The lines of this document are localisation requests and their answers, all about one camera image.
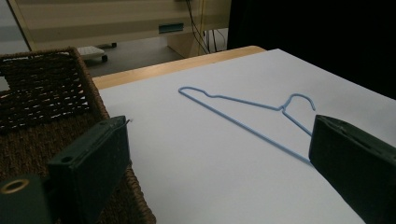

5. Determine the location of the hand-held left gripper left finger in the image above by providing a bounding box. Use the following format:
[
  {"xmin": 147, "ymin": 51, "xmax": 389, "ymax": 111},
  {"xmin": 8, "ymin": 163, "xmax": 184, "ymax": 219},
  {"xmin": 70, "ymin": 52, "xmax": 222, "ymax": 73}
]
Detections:
[{"xmin": 46, "ymin": 115, "xmax": 132, "ymax": 224}]

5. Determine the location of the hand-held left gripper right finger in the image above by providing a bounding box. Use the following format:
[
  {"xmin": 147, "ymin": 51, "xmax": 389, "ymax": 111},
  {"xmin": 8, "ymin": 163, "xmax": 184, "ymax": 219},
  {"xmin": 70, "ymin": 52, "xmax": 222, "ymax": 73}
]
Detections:
[{"xmin": 308, "ymin": 114, "xmax": 396, "ymax": 224}]

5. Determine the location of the brown woven wicker basket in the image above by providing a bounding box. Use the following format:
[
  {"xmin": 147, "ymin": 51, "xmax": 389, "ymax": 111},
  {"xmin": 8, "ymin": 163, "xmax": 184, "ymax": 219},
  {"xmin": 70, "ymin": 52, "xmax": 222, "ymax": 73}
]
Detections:
[{"xmin": 0, "ymin": 46, "xmax": 157, "ymax": 224}]

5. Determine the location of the blue wire clothes hanger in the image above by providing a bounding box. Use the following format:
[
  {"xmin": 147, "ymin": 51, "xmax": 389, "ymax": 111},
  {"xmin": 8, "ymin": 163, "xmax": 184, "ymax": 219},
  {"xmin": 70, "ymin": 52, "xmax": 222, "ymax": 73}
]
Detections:
[{"xmin": 177, "ymin": 86, "xmax": 317, "ymax": 165}]

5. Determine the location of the white wheeled dolly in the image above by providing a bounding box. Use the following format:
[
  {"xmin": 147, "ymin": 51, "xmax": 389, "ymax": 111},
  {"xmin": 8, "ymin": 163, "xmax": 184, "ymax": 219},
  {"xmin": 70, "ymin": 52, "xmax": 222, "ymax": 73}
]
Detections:
[{"xmin": 76, "ymin": 45, "xmax": 109, "ymax": 63}]

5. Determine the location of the wooden table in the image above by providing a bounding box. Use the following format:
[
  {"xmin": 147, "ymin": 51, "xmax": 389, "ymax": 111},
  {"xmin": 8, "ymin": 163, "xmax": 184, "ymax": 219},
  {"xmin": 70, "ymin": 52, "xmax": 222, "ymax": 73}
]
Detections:
[{"xmin": 92, "ymin": 45, "xmax": 267, "ymax": 91}]

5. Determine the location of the white table cover sheet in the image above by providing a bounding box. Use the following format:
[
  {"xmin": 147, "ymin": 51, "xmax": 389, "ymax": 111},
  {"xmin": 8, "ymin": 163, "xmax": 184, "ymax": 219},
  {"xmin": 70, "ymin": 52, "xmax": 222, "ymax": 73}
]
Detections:
[{"xmin": 98, "ymin": 48, "xmax": 396, "ymax": 224}]

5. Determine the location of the black curtain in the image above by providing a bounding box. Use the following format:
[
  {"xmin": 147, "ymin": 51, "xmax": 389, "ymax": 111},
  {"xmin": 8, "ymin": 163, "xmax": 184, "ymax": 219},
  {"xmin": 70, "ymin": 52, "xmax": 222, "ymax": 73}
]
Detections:
[{"xmin": 226, "ymin": 0, "xmax": 396, "ymax": 101}]

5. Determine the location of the beige cabinet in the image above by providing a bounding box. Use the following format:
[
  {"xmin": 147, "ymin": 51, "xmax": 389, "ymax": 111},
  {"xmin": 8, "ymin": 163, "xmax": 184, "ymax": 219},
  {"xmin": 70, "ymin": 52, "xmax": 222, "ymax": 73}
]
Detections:
[{"xmin": 7, "ymin": 0, "xmax": 233, "ymax": 59}]

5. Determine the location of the black cable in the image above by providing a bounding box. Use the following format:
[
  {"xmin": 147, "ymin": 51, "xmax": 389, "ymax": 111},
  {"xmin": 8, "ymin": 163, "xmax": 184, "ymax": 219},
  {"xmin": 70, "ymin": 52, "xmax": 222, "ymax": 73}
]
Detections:
[{"xmin": 185, "ymin": 0, "xmax": 210, "ymax": 55}]

